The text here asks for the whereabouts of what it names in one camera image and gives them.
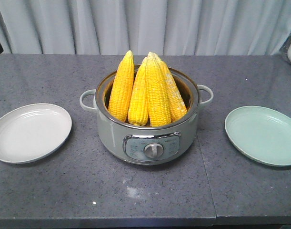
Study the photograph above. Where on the white round plate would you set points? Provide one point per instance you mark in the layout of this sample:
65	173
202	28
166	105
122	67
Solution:
32	132

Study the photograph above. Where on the yellow corn cob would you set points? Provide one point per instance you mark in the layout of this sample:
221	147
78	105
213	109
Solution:
157	99
138	113
122	87

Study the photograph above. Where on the light green round plate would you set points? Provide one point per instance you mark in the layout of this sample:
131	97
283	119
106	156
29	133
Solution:
262	134

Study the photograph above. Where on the speckled orange-yellow corn cob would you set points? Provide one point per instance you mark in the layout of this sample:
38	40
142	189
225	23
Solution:
177	106

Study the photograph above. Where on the grey-green electric cooking pot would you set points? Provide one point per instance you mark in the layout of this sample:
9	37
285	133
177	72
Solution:
144	145

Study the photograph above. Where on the grey pleated curtain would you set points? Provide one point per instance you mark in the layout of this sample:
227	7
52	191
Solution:
167	27

